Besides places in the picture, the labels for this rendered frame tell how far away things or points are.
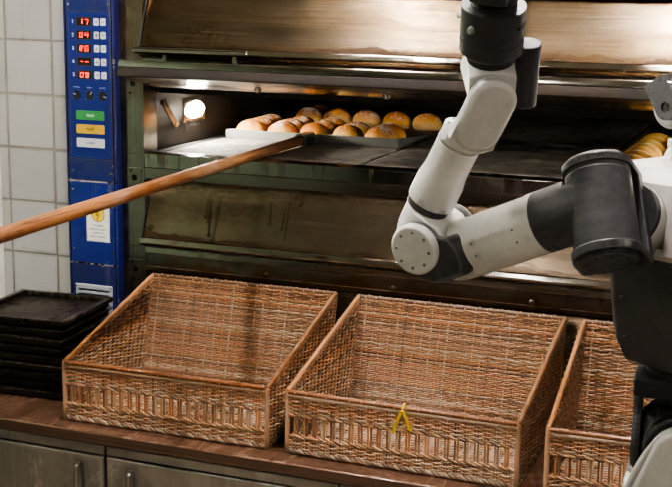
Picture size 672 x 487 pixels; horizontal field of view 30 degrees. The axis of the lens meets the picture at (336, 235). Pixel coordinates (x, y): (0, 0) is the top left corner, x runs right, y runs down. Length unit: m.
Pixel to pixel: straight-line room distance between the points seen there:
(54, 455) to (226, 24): 1.19
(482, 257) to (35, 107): 2.09
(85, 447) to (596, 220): 1.76
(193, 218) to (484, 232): 1.76
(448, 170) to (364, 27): 1.43
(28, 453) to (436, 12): 1.49
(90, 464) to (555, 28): 1.53
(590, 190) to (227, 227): 1.83
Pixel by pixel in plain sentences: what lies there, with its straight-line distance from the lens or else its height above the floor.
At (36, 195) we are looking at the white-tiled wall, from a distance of 3.70.
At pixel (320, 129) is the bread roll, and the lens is 3.74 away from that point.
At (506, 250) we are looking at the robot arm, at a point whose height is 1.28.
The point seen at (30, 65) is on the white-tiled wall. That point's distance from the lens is 3.67.
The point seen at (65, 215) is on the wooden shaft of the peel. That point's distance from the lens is 2.51.
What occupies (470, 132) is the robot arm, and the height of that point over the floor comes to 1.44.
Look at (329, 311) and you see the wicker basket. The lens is 3.24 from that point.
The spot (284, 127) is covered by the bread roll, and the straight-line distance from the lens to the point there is 3.78.
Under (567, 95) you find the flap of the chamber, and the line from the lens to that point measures 2.93.
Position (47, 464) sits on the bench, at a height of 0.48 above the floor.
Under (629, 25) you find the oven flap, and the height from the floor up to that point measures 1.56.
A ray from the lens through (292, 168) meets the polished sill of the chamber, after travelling 3.31.
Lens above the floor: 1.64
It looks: 11 degrees down
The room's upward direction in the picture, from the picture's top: 1 degrees clockwise
